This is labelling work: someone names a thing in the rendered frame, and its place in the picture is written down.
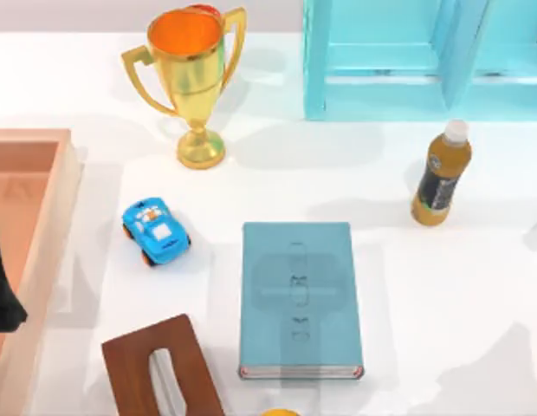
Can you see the brown wooden tissue box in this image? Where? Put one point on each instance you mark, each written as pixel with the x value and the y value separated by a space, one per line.
pixel 134 364

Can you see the light blue rack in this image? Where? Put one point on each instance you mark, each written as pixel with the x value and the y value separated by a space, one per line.
pixel 381 78

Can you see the shallow salmon-coloured box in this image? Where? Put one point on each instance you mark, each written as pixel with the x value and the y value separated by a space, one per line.
pixel 30 242

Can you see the gold trophy cup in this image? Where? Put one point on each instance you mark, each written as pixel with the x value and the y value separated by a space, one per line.
pixel 195 73

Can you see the teal hardcover book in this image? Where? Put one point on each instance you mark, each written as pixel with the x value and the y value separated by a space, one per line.
pixel 299 303

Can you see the blue toy car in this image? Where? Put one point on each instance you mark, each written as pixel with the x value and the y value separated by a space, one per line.
pixel 158 234

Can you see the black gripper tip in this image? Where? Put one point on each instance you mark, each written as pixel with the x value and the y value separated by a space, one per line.
pixel 2 299

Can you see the yellow round object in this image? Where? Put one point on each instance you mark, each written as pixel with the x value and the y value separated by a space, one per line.
pixel 280 412

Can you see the amber bottle with white cap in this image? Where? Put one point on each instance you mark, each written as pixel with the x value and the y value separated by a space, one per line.
pixel 439 182

